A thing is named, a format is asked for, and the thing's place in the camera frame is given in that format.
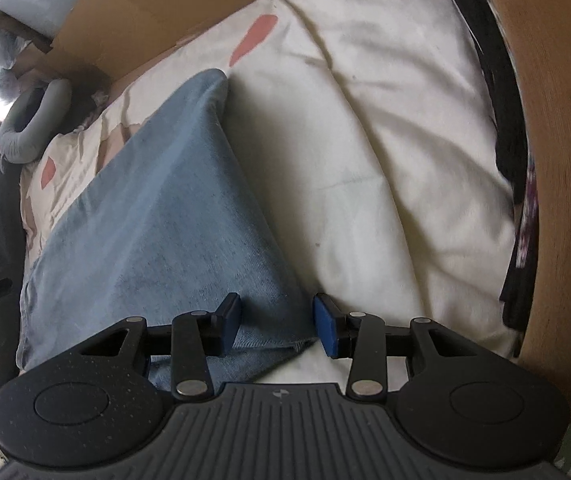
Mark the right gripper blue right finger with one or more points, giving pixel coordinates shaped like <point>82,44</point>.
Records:
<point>369,342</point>

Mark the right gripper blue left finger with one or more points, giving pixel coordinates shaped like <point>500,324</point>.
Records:
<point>188,341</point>

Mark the blue denim pants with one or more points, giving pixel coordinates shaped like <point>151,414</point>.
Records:
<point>168,226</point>

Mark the folded dark patterned clothes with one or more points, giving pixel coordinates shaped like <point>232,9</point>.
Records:
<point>513,156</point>

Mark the grey neck pillow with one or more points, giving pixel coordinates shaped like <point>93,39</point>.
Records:
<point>33,120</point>

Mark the black cloth under pillow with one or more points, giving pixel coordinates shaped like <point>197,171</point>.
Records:
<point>89,97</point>

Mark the cream bear print bedsheet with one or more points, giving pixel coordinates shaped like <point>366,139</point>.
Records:
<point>365,132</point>

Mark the brown cardboard sheet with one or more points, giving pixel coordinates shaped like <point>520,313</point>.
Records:
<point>103,41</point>

